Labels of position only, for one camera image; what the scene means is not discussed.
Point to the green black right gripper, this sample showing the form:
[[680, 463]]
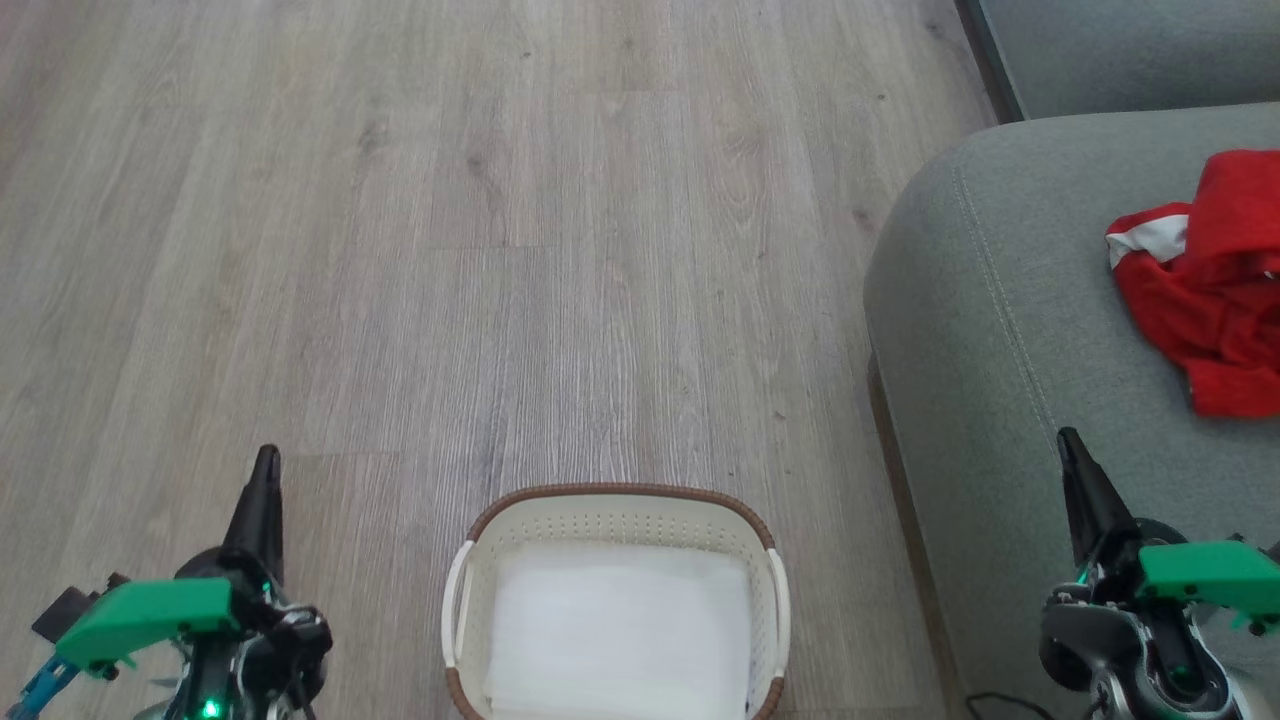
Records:
[[1190, 580]]

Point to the grey fabric sofa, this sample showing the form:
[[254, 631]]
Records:
[[1000, 350]]

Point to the white laundry basket brown rim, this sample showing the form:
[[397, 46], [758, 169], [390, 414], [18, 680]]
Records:
[[620, 610]]

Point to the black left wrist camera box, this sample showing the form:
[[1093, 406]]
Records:
[[65, 610]]

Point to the red white sports jersey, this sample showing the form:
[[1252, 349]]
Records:
[[1220, 300]]

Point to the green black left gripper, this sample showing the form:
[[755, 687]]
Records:
[[160, 610]]

